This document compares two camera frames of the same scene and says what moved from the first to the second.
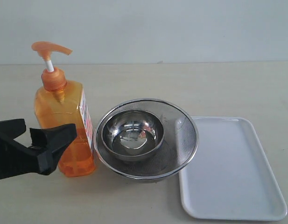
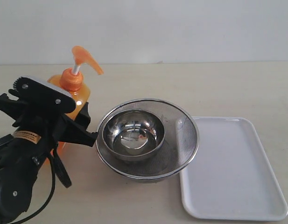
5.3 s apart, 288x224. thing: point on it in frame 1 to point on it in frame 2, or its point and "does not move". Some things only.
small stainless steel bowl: (133, 135) does not move
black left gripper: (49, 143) to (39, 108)
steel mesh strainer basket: (146, 139) does not move
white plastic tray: (230, 177) does not move
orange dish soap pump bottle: (59, 102) to (72, 81)
